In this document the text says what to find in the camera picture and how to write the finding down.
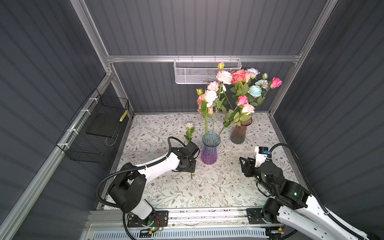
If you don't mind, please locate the pale blue white rose stem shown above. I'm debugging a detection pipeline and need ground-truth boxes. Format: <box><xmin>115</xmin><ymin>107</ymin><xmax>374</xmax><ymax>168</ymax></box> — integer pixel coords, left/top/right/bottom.
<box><xmin>183</xmin><ymin>121</ymin><xmax>196</xmax><ymax>181</ymax></box>

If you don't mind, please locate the blue purple glass vase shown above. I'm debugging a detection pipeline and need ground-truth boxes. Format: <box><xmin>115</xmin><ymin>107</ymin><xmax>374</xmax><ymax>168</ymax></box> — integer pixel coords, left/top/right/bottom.
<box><xmin>201</xmin><ymin>133</ymin><xmax>221</xmax><ymax>165</ymax></box>

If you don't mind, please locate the pink glass vase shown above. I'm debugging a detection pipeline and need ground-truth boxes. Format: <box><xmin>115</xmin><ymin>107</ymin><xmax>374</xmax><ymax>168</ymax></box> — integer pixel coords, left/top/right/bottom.
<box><xmin>230</xmin><ymin>119</ymin><xmax>253</xmax><ymax>145</ymax></box>

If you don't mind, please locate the pale pink rose stem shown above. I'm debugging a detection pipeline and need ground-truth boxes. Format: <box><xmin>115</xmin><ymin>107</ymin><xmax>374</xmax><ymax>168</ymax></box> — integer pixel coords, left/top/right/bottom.
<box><xmin>224</xmin><ymin>104</ymin><xmax>255</xmax><ymax>129</ymax></box>

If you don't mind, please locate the small magenta spray stem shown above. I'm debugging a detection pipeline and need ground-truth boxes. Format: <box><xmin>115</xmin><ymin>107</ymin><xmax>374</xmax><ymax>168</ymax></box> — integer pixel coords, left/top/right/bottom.
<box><xmin>219</xmin><ymin>95</ymin><xmax>249</xmax><ymax>135</ymax></box>

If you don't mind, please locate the red pink rose stem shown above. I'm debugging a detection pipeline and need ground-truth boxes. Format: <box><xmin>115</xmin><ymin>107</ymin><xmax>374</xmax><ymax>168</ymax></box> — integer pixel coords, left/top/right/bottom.
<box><xmin>230</xmin><ymin>70</ymin><xmax>246</xmax><ymax>100</ymax></box>

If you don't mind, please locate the white spray rose stem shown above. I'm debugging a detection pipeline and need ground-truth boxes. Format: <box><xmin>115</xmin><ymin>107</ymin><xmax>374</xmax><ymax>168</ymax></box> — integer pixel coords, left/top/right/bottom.
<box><xmin>246</xmin><ymin>73</ymin><xmax>271</xmax><ymax>108</ymax></box>

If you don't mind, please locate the peach spray rose stem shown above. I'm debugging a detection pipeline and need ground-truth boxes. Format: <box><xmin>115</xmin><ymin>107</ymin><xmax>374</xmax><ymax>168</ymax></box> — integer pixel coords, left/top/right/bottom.
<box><xmin>197</xmin><ymin>63</ymin><xmax>232</xmax><ymax>132</ymax></box>

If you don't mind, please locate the light pink rose stem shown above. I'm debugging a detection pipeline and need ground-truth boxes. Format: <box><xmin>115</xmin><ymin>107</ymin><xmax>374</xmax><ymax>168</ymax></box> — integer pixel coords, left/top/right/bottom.
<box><xmin>244</xmin><ymin>71</ymin><xmax>253</xmax><ymax>83</ymax></box>

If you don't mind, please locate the single dark pink bud stem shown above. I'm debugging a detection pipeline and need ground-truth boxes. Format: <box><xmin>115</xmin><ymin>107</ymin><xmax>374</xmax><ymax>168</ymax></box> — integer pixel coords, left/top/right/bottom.
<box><xmin>253</xmin><ymin>74</ymin><xmax>283</xmax><ymax>107</ymax></box>

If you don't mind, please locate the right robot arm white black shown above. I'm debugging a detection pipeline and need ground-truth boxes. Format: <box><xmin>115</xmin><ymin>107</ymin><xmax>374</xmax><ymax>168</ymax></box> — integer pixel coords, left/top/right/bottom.
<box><xmin>239</xmin><ymin>158</ymin><xmax>379</xmax><ymax>240</ymax></box>

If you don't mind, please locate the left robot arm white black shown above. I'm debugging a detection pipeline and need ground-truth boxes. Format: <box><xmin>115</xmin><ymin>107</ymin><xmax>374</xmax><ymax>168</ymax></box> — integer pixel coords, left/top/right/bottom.
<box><xmin>107</xmin><ymin>142</ymin><xmax>200</xmax><ymax>226</ymax></box>

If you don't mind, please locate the floral patterned table mat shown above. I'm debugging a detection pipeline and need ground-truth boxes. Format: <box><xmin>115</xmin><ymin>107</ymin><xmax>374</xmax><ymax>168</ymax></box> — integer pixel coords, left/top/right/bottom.
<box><xmin>119</xmin><ymin>113</ymin><xmax>279</xmax><ymax>209</ymax></box>

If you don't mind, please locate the yellow tube in basket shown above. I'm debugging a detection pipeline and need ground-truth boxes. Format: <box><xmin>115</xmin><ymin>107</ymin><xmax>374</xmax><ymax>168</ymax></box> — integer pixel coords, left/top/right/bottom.
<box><xmin>120</xmin><ymin>110</ymin><xmax>129</xmax><ymax>122</ymax></box>

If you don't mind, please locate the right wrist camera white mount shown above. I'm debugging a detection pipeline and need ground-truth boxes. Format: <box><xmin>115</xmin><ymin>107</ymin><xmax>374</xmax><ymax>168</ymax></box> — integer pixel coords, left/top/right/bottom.
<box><xmin>255</xmin><ymin>146</ymin><xmax>272</xmax><ymax>168</ymax></box>

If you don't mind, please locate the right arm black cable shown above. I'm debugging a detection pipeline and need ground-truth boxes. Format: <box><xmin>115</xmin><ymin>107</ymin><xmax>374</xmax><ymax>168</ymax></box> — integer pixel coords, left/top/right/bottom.
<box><xmin>268</xmin><ymin>142</ymin><xmax>365</xmax><ymax>240</ymax></box>

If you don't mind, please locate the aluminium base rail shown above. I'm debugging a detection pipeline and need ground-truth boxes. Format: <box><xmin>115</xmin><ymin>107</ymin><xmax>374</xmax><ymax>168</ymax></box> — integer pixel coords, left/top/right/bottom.
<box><xmin>80</xmin><ymin>207</ymin><xmax>294</xmax><ymax>240</ymax></box>

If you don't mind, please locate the white wire mesh basket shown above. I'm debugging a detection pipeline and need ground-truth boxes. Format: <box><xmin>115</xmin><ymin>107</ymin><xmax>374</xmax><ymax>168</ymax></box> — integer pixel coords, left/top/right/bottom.
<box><xmin>173</xmin><ymin>57</ymin><xmax>242</xmax><ymax>85</ymax></box>

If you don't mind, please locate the black wire basket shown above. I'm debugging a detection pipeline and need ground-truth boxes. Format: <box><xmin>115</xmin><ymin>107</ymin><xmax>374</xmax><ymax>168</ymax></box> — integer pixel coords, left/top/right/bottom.
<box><xmin>57</xmin><ymin>91</ymin><xmax>130</xmax><ymax>164</ymax></box>

